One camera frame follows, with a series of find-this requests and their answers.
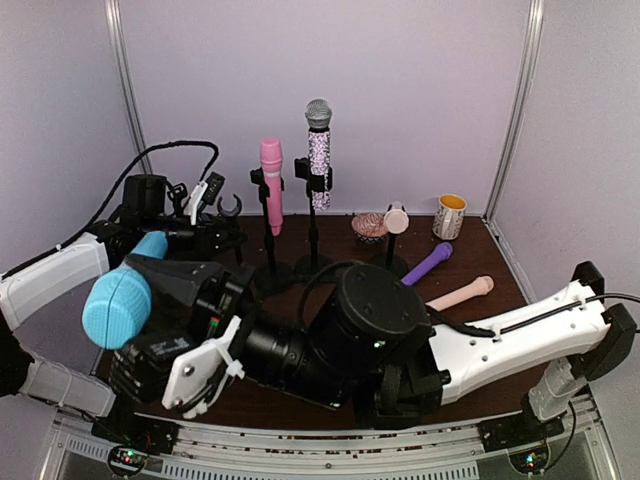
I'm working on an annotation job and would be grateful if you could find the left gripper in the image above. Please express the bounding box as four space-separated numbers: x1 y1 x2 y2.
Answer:
141 212 246 260

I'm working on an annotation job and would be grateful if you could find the black blue-mic stand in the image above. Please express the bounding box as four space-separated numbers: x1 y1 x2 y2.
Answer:
216 194 247 265

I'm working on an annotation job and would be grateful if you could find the black mic stand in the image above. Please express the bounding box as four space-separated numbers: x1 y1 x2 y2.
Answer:
166 182 189 217

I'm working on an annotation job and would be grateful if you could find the blue-head microphone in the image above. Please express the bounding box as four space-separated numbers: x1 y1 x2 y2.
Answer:
82 260 152 350

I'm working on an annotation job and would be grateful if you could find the black small-mic stand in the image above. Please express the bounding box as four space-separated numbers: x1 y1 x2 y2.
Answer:
368 233 409 277

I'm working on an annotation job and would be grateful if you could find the purple microphone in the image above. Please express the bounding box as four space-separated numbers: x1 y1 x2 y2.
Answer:
401 242 453 286

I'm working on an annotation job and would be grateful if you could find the beige pink microphone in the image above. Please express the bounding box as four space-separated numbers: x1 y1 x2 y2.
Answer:
426 276 494 311

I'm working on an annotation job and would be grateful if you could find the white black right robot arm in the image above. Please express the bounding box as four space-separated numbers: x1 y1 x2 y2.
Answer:
109 254 638 442

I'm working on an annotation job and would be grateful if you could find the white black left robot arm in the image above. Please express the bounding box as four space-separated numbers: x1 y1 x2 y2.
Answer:
1 174 252 444

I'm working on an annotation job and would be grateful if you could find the black pink-mic stand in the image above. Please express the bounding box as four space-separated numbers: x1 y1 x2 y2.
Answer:
250 168 293 297

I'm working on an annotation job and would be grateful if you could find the black glitter-mic stand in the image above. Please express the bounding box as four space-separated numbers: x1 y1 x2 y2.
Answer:
294 157 332 276

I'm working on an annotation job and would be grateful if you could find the glitter silver-head microphone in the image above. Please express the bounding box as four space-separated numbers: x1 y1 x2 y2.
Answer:
305 99 333 211

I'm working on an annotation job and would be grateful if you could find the pale pink small microphone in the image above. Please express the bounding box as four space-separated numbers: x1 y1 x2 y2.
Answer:
383 200 410 235

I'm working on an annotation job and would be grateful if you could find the patterned ceramic bowl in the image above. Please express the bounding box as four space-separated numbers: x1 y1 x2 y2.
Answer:
351 213 388 245

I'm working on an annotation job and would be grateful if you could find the white floral mug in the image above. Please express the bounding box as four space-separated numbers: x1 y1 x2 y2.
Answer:
432 194 467 241

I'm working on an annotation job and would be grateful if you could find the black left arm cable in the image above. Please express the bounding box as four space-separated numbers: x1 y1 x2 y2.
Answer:
89 139 221 226

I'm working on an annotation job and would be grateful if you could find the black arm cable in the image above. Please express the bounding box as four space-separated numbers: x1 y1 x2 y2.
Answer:
594 294 640 334
89 139 221 226

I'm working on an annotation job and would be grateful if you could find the aluminium left corner post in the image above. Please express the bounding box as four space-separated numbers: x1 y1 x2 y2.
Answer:
104 0 146 153

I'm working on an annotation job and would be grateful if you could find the aluminium corner post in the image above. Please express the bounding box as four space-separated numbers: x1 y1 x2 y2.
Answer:
483 0 546 224
104 0 146 153

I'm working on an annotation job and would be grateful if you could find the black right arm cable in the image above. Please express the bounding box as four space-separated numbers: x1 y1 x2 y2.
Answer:
594 294 640 334

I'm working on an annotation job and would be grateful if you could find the aluminium right corner post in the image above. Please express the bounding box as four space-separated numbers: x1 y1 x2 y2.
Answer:
483 0 546 224

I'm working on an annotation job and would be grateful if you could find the aluminium front rail base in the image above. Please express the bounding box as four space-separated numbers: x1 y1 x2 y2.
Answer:
37 387 621 480

